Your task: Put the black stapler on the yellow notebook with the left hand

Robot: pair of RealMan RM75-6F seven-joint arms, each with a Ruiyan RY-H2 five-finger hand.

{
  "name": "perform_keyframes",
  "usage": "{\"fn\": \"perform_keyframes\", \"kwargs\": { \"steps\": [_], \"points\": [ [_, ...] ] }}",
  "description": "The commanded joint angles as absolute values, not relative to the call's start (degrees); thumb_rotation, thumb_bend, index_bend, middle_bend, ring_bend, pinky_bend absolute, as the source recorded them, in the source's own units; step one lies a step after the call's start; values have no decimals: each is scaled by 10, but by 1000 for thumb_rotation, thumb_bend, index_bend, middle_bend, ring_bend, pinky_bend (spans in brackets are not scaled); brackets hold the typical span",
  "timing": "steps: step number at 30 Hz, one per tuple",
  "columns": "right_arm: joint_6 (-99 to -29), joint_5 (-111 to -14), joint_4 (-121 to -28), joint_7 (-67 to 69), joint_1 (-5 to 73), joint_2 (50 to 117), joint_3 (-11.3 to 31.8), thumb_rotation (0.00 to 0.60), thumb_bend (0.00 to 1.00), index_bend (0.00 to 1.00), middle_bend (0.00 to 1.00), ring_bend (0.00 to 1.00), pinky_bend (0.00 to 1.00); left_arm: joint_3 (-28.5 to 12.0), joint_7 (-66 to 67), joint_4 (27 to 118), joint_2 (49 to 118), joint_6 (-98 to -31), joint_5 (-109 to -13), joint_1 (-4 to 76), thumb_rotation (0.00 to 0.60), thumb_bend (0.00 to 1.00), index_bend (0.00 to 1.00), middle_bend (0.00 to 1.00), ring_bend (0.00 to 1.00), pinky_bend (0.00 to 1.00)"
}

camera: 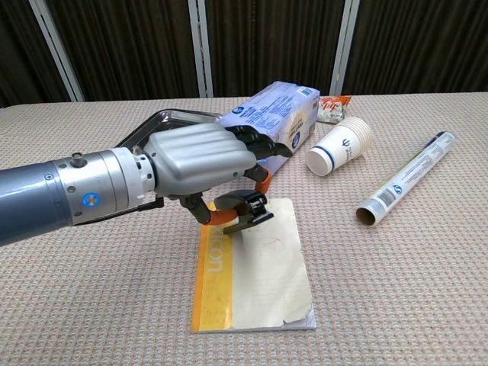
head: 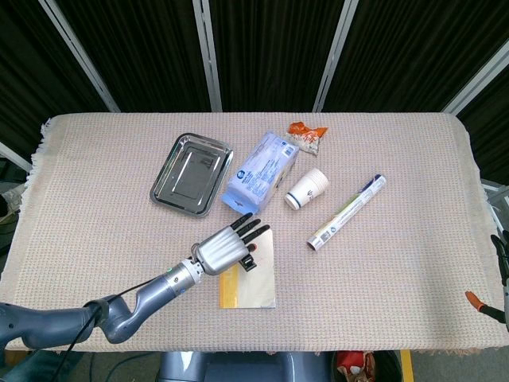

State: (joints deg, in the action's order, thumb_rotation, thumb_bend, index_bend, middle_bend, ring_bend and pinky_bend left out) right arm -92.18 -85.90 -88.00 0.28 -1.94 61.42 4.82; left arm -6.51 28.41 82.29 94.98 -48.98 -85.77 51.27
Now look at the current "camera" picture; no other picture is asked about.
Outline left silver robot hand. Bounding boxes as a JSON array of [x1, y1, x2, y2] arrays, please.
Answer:
[[142, 122, 294, 226]]

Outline black stapler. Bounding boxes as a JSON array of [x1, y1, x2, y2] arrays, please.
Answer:
[[213, 190, 275, 235]]

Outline yellow Lexicon notebook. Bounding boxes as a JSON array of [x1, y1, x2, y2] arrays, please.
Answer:
[[186, 197, 318, 333]]

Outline dark metal tray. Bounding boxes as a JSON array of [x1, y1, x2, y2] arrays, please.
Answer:
[[114, 108, 223, 150]]

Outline blue tissue pack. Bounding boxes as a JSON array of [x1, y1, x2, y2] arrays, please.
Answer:
[[218, 80, 320, 177]]

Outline stack of white paper cups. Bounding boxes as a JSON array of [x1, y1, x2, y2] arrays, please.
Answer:
[[306, 116, 373, 177]]

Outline orange and white snack packet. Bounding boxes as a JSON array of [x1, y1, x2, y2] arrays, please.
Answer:
[[316, 95, 352, 125]]

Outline plastic wrap roll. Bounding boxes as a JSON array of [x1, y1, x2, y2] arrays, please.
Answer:
[[355, 130, 458, 229]]

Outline grey partition post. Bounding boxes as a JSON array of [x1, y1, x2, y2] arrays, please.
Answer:
[[29, 0, 85, 103], [188, 0, 214, 98], [329, 0, 361, 96]]

